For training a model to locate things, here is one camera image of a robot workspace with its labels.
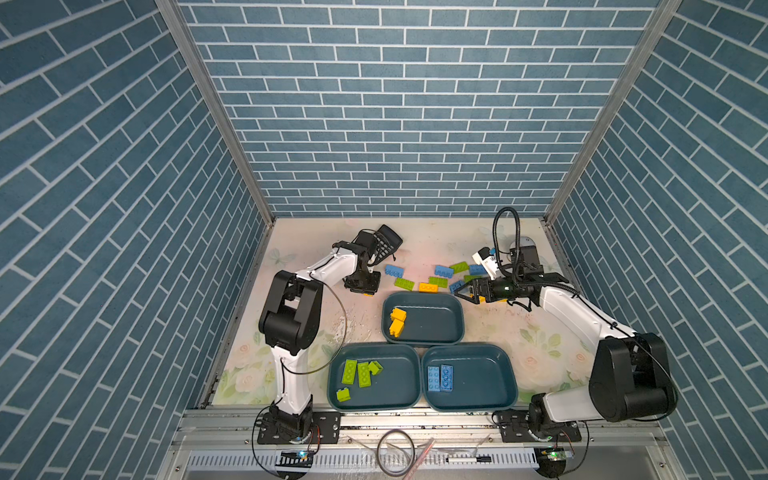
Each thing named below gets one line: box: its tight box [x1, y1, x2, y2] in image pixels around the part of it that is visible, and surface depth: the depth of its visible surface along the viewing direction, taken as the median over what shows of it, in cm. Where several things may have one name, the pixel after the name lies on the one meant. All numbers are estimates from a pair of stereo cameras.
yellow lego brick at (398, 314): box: [390, 308, 407, 322], surface depth 93 cm
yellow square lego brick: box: [389, 319, 405, 338], surface depth 90 cm
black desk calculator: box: [373, 224, 403, 265], surface depth 113 cm
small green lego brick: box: [368, 360, 384, 376], surface depth 82 cm
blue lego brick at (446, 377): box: [440, 364, 454, 391], surface depth 82 cm
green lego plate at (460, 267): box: [449, 261, 469, 274], surface depth 107 cm
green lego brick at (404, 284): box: [394, 277, 415, 291], surface depth 104 cm
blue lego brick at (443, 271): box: [434, 265, 454, 279], surface depth 104 cm
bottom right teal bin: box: [421, 342, 519, 412], surface depth 83 cm
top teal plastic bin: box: [381, 291, 465, 347], surface depth 93 cm
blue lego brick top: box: [384, 264, 405, 278], surface depth 104 cm
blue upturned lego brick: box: [427, 366, 440, 392], surface depth 82 cm
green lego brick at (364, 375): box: [358, 362, 371, 388], surface depth 83 cm
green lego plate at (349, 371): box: [341, 359, 358, 385], surface depth 84 cm
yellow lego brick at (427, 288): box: [418, 282, 439, 293], surface depth 102 cm
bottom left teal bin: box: [328, 342, 423, 411], surface depth 83 cm
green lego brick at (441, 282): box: [428, 276, 449, 288], surface depth 104 cm
